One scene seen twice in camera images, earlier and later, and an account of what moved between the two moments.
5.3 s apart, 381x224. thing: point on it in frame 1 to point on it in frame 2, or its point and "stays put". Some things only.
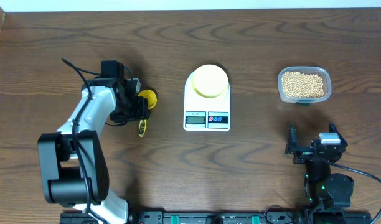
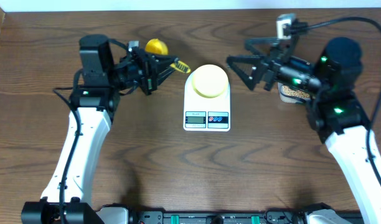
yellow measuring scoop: x=152 y=99 to x=158 y=46
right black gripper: x=291 y=146 to x=269 y=68
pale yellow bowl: x=210 y=81 stays put
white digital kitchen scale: x=205 y=114 stays put
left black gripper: x=140 y=111 to x=148 y=72
